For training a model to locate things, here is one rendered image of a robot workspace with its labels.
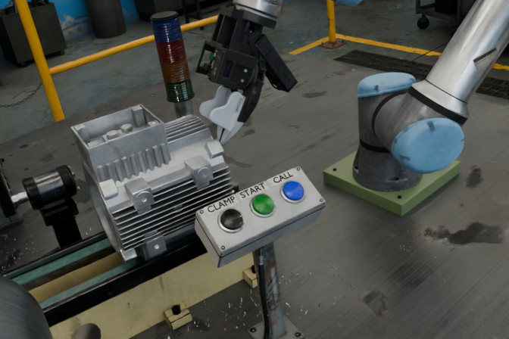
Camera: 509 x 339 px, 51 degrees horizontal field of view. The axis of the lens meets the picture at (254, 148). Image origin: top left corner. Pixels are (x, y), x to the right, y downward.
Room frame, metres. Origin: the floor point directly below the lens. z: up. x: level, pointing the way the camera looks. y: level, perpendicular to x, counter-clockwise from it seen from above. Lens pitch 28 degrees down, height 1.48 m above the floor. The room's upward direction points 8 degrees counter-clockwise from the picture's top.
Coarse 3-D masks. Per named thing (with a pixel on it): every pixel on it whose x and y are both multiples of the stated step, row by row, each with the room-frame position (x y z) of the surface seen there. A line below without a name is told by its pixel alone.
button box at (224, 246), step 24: (240, 192) 0.62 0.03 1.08; (264, 192) 0.63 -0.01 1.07; (312, 192) 0.63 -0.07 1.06; (216, 216) 0.59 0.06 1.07; (264, 216) 0.59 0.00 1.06; (288, 216) 0.59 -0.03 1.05; (312, 216) 0.62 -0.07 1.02; (216, 240) 0.56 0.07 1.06; (240, 240) 0.56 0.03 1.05; (264, 240) 0.59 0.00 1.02; (216, 264) 0.56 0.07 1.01
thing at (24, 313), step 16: (0, 288) 0.45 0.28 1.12; (16, 288) 0.47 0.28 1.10; (0, 304) 0.42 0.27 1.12; (16, 304) 0.43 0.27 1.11; (32, 304) 0.46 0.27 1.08; (0, 320) 0.39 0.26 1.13; (16, 320) 0.40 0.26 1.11; (32, 320) 0.42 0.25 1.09; (0, 336) 0.37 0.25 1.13; (16, 336) 0.38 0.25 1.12; (32, 336) 0.39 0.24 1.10; (48, 336) 0.42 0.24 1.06
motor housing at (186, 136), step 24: (192, 120) 0.82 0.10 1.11; (168, 144) 0.76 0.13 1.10; (192, 144) 0.78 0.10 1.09; (168, 168) 0.74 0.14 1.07; (216, 168) 0.75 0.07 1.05; (96, 192) 0.81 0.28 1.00; (120, 192) 0.70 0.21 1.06; (168, 192) 0.71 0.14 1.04; (192, 192) 0.72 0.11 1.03; (216, 192) 0.73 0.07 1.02; (120, 216) 0.66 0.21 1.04; (144, 216) 0.68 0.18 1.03; (168, 216) 0.70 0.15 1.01; (192, 216) 0.72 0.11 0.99; (120, 240) 0.67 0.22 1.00; (168, 240) 0.73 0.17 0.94
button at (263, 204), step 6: (258, 198) 0.61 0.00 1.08; (264, 198) 0.61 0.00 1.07; (270, 198) 0.61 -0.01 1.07; (252, 204) 0.60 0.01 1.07; (258, 204) 0.60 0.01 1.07; (264, 204) 0.60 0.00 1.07; (270, 204) 0.60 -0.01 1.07; (258, 210) 0.59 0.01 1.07; (264, 210) 0.59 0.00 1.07; (270, 210) 0.59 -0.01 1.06
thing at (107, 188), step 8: (208, 144) 0.77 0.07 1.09; (216, 144) 0.77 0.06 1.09; (208, 152) 0.76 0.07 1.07; (216, 152) 0.76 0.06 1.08; (80, 160) 0.79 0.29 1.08; (104, 184) 0.69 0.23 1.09; (112, 184) 0.69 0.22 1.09; (104, 192) 0.68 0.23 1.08; (112, 192) 0.68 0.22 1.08; (120, 256) 0.69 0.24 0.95; (128, 256) 0.68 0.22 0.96; (136, 256) 0.68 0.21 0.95
